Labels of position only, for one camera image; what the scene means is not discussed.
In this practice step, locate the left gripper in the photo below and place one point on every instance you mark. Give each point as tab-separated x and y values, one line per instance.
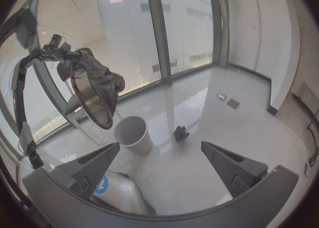
73	54

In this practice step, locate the grey chair with white legs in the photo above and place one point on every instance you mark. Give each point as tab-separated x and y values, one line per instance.
72	107

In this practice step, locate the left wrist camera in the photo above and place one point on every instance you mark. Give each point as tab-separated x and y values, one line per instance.
56	39

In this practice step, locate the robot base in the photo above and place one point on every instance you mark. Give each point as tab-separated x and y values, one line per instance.
119	192

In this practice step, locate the black plastic bag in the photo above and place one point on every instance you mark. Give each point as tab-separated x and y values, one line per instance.
99	82

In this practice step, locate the white trash bin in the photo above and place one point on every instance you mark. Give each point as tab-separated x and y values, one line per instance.
139	144

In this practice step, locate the window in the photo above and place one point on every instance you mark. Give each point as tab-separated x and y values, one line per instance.
162	35

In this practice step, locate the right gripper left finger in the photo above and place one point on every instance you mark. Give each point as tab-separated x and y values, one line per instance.
97	169

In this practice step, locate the pale grey curtain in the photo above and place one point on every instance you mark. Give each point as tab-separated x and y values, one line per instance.
224	35

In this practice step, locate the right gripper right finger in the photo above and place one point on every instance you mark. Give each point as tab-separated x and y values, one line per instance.
231	169

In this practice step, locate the crumpled black plastic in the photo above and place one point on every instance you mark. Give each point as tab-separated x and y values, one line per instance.
180	133

